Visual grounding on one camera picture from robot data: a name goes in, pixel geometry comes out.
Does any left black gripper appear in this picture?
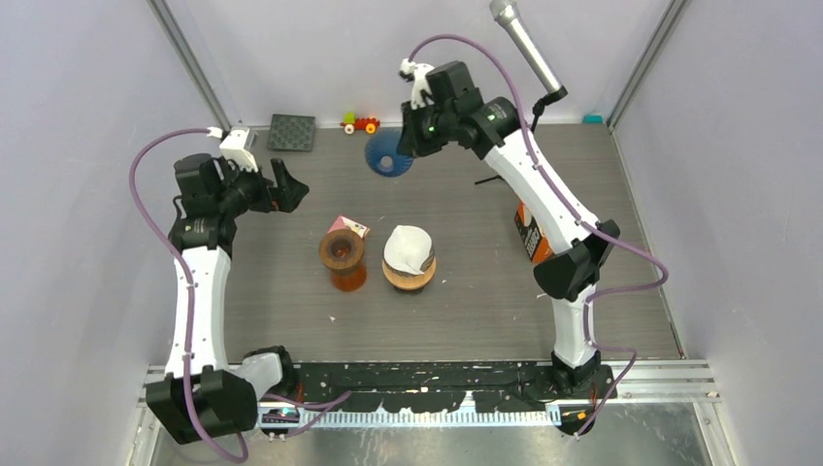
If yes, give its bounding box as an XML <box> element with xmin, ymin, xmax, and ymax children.
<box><xmin>216</xmin><ymin>156</ymin><xmax>308</xmax><ymax>218</ymax></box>

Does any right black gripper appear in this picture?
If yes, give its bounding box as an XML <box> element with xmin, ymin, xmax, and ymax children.
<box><xmin>396</xmin><ymin>97</ymin><xmax>453</xmax><ymax>160</ymax></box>

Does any dark wooden dripper ring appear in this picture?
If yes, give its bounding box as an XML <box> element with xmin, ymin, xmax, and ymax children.
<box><xmin>318</xmin><ymin>228</ymin><xmax>368</xmax><ymax>272</ymax></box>

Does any amber glass carafe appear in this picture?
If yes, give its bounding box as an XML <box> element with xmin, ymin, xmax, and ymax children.
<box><xmin>330</xmin><ymin>262</ymin><xmax>367</xmax><ymax>292</ymax></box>

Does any white paper coffee filter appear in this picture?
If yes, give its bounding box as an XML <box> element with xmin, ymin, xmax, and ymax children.
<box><xmin>382</xmin><ymin>225</ymin><xmax>433</xmax><ymax>277</ymax></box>

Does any light wooden dripper ring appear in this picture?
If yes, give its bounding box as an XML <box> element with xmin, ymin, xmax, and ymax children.
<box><xmin>380</xmin><ymin>256</ymin><xmax>439</xmax><ymax>294</ymax></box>

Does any clear smoky glass dripper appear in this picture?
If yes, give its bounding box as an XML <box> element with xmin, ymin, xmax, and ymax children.
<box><xmin>419</xmin><ymin>248</ymin><xmax>436</xmax><ymax>275</ymax></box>

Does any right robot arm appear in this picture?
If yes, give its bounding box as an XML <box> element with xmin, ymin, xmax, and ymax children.
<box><xmin>397</xmin><ymin>59</ymin><xmax>620</xmax><ymax>399</ymax></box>

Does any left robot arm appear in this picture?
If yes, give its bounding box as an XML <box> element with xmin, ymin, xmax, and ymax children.
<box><xmin>146</xmin><ymin>153</ymin><xmax>310</xmax><ymax>445</ymax></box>

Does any orange coffee filter box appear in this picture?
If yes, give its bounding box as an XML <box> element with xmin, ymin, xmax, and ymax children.
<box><xmin>514</xmin><ymin>201</ymin><xmax>554</xmax><ymax>264</ymax></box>

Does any playing card box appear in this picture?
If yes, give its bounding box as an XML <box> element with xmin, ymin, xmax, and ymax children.
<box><xmin>328</xmin><ymin>216</ymin><xmax>371</xmax><ymax>240</ymax></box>

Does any dark grey building plate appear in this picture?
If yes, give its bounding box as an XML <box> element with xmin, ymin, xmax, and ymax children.
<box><xmin>267</xmin><ymin>114</ymin><xmax>316</xmax><ymax>152</ymax></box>

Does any colourful toy train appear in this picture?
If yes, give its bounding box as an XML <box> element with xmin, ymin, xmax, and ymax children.
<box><xmin>340</xmin><ymin>112</ymin><xmax>380</xmax><ymax>135</ymax></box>

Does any black microphone tripod stand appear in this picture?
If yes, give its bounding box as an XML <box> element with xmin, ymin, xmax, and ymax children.
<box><xmin>474</xmin><ymin>94</ymin><xmax>557</xmax><ymax>185</ymax></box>

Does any silver microphone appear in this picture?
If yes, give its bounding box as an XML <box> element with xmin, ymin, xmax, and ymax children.
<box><xmin>489</xmin><ymin>0</ymin><xmax>568</xmax><ymax>105</ymax></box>

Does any teal block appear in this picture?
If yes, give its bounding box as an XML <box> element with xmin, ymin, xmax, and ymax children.
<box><xmin>581</xmin><ymin>115</ymin><xmax>604</xmax><ymax>124</ymax></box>

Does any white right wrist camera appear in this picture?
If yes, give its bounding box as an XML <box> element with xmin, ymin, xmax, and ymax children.
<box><xmin>399</xmin><ymin>58</ymin><xmax>434</xmax><ymax>110</ymax></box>

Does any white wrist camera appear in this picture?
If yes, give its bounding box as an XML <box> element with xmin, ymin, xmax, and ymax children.
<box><xmin>399</xmin><ymin>58</ymin><xmax>434</xmax><ymax>110</ymax></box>
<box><xmin>207</xmin><ymin>126</ymin><xmax>259</xmax><ymax>172</ymax></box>

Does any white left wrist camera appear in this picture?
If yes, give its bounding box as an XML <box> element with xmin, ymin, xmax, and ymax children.
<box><xmin>207</xmin><ymin>126</ymin><xmax>259</xmax><ymax>172</ymax></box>

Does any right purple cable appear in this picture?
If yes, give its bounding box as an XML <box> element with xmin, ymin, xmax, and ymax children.
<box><xmin>407</xmin><ymin>33</ymin><xmax>670</xmax><ymax>439</ymax></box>

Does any purple cable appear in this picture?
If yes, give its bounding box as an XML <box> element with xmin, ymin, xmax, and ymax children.
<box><xmin>407</xmin><ymin>33</ymin><xmax>670</xmax><ymax>439</ymax></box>
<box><xmin>129</xmin><ymin>127</ymin><xmax>353</xmax><ymax>466</ymax></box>

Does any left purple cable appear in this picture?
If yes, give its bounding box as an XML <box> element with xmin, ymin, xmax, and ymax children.
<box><xmin>129</xmin><ymin>127</ymin><xmax>353</xmax><ymax>466</ymax></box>

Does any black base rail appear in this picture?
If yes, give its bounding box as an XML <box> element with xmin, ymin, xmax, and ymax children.
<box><xmin>258</xmin><ymin>361</ymin><xmax>616</xmax><ymax>435</ymax></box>

